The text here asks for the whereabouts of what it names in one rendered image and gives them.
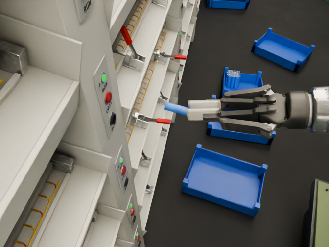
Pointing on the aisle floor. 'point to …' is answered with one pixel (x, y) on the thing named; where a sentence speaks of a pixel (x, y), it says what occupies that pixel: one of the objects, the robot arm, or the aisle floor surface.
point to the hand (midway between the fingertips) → (203, 110)
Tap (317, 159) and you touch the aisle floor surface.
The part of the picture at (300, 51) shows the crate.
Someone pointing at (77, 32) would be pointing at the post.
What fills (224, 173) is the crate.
